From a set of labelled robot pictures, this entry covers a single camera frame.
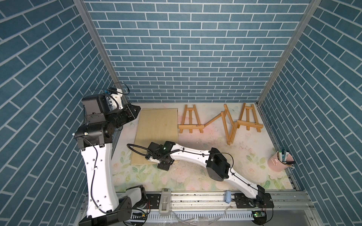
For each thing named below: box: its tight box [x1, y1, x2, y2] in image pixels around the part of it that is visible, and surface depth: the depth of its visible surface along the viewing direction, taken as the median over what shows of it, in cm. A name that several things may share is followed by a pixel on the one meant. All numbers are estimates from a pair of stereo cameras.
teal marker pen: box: [281, 148, 287, 162], surface depth 82 cm
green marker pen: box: [278, 150, 283, 163], surface depth 82 cm
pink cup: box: [267, 150, 294, 172], surface depth 82 cm
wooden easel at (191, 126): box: [178, 104, 205, 134], surface depth 110 cm
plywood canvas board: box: [130, 108, 179, 166], surface depth 104 cm
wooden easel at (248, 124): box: [236, 102, 264, 133], surface depth 110 cm
